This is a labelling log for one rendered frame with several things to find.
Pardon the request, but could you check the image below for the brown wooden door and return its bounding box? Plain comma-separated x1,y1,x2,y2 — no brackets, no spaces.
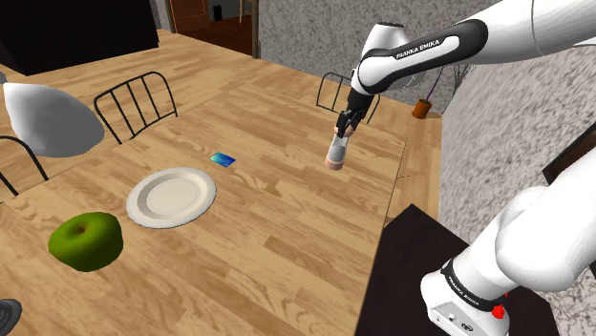
168,0,212,34

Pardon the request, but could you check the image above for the white plate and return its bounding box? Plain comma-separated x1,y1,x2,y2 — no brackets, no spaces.
125,166,218,230

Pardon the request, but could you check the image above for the wooden table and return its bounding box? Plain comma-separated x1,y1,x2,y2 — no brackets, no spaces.
0,82,410,336

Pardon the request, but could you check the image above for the orange plant pot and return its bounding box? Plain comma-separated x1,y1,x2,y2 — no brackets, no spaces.
412,65,446,120

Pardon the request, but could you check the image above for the dark cabinet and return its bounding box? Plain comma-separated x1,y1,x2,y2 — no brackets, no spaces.
0,0,160,77

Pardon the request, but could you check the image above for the green apple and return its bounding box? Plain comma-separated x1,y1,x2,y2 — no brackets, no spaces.
48,212,124,273

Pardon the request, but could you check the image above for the blue card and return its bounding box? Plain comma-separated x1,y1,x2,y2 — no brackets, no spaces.
209,152,237,169

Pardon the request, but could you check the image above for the dark robot stand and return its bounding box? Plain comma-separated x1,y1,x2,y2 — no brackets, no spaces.
353,203,561,336

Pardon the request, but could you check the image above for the dark grey ridged object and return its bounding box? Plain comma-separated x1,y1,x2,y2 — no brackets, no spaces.
0,298,24,336

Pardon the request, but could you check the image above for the pink and grey hourglass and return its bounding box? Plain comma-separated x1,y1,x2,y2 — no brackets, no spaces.
324,125,355,172

